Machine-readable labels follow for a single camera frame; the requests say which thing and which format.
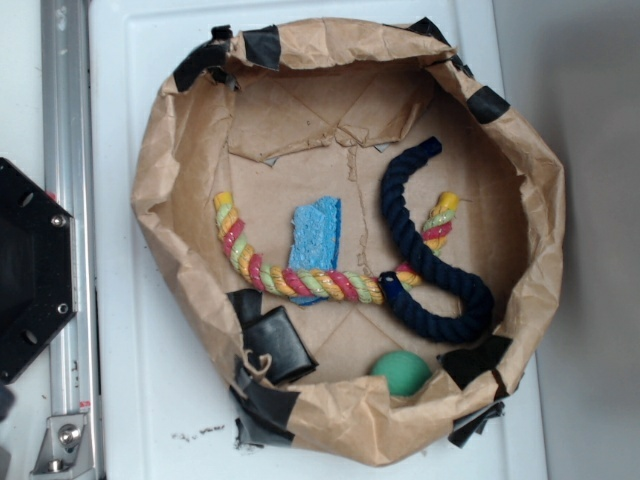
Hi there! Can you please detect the blue sponge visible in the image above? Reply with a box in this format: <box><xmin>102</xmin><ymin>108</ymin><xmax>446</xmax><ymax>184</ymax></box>
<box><xmin>286</xmin><ymin>195</ymin><xmax>344</xmax><ymax>308</ymax></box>

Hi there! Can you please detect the brown paper bag bin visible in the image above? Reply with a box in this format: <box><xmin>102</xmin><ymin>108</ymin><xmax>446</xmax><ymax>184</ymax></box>
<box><xmin>132</xmin><ymin>18</ymin><xmax>565</xmax><ymax>466</ymax></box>

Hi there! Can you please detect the black rectangular block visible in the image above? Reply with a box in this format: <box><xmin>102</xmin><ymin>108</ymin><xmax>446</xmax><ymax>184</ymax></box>
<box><xmin>243</xmin><ymin>306</ymin><xmax>318</xmax><ymax>385</ymax></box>

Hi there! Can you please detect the green ball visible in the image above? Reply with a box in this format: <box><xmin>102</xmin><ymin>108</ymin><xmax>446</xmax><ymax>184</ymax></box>
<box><xmin>370</xmin><ymin>350</ymin><xmax>432</xmax><ymax>397</ymax></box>

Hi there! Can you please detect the multicolour twisted rope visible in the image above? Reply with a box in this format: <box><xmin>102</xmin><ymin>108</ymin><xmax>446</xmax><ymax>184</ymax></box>
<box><xmin>213</xmin><ymin>191</ymin><xmax>461</xmax><ymax>306</ymax></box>

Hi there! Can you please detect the dark blue rope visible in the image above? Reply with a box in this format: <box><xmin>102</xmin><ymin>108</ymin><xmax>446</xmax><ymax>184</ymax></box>
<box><xmin>378</xmin><ymin>136</ymin><xmax>496</xmax><ymax>345</ymax></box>

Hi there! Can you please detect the aluminium extrusion rail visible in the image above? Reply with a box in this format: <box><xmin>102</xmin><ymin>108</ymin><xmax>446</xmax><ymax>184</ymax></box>
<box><xmin>40</xmin><ymin>1</ymin><xmax>106</xmax><ymax>479</ymax></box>

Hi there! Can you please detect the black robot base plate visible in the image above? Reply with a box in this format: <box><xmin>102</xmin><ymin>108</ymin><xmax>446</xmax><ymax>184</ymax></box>
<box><xmin>1</xmin><ymin>158</ymin><xmax>76</xmax><ymax>385</ymax></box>

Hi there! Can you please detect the metal corner bracket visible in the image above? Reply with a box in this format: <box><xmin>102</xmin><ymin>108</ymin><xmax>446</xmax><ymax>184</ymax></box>
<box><xmin>30</xmin><ymin>413</ymin><xmax>93</xmax><ymax>479</ymax></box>

